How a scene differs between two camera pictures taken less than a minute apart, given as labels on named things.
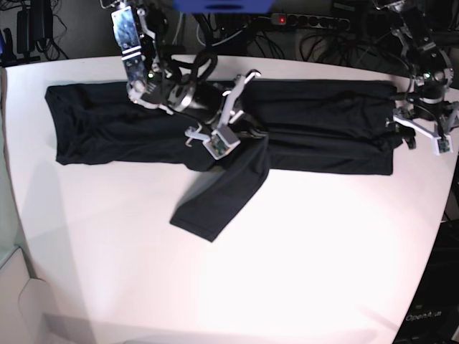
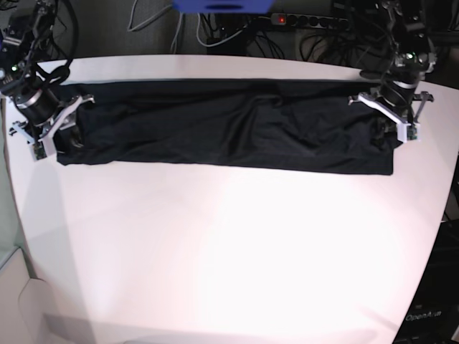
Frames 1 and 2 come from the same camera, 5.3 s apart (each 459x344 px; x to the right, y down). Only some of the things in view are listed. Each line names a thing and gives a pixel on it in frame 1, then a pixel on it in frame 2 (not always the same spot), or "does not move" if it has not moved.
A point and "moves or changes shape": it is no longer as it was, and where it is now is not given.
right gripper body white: x=441 y=142 -> x=407 y=130
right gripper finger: x=408 y=134 -> x=386 y=132
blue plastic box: x=223 y=6 does not move
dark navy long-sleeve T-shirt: x=325 y=126 moves or changes shape
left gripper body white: x=224 y=138 -> x=44 y=145
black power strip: x=301 y=20 does not move
